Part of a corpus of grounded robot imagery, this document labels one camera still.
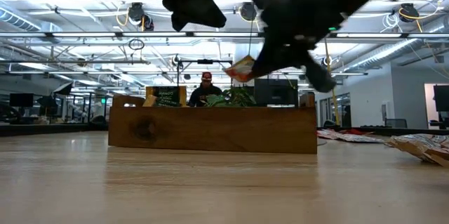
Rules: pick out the black mesh computer case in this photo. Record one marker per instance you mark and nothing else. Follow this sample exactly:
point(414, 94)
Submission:
point(275, 92)

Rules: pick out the silver ventilation duct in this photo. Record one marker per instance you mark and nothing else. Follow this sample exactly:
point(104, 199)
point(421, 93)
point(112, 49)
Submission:
point(386, 53)

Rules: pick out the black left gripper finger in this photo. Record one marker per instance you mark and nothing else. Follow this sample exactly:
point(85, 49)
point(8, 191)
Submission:
point(200, 11)

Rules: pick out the person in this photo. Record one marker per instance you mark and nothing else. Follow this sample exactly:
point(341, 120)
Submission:
point(203, 94)

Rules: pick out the wooden three-compartment tray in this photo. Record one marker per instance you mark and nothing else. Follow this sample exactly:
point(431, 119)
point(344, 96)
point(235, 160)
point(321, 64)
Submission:
point(217, 129)

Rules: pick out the long ceiling light bar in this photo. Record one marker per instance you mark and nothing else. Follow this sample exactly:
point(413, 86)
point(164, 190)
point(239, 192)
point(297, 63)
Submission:
point(87, 34)

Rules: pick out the red tea packet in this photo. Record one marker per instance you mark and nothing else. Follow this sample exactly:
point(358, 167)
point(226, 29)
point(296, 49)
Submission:
point(354, 132)

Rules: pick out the black office chair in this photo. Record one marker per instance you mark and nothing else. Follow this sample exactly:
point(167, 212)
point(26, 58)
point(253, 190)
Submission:
point(396, 123)

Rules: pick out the black monitor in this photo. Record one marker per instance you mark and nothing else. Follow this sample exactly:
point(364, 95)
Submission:
point(21, 99)
point(441, 97)

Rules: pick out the green potted plant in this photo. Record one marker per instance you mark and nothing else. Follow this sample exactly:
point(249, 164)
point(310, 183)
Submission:
point(231, 99)

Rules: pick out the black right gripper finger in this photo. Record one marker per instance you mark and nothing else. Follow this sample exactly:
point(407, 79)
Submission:
point(266, 62)
point(321, 80)

